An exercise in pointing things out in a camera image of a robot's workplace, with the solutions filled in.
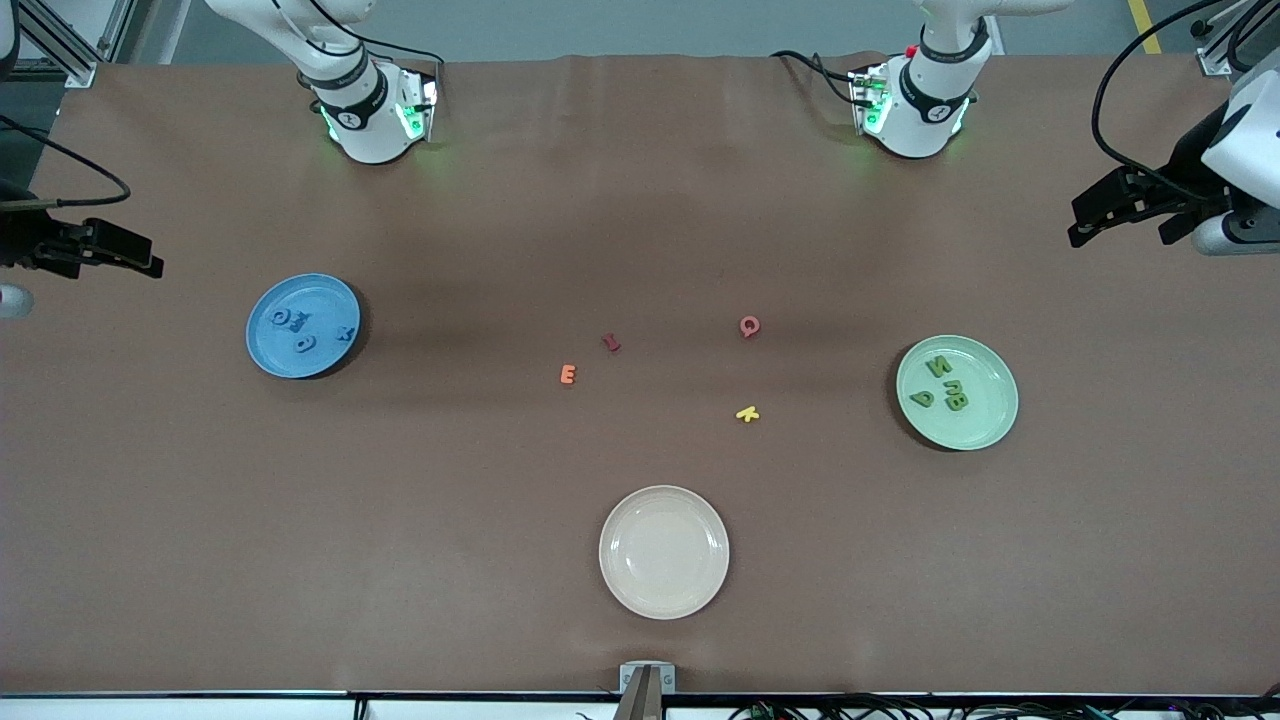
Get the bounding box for brown table cover mat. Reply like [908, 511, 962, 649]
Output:
[0, 52, 1280, 698]

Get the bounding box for aluminium frame profile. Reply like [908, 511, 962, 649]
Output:
[1195, 0, 1280, 76]
[0, 0, 136, 89]

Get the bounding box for black cable bundle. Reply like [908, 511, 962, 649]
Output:
[730, 693, 1280, 720]

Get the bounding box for beige plate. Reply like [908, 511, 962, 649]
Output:
[598, 485, 731, 621]

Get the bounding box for black arm base cable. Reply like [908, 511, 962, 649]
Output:
[770, 48, 866, 106]

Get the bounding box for mint green plate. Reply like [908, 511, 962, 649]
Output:
[896, 335, 1020, 452]

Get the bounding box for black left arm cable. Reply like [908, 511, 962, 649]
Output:
[1092, 0, 1280, 206]

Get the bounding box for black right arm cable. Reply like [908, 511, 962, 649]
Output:
[0, 113, 133, 211]

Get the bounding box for grey metal bracket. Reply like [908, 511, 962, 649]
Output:
[618, 661, 677, 720]

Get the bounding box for blue plate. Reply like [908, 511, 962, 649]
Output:
[245, 273, 362, 380]

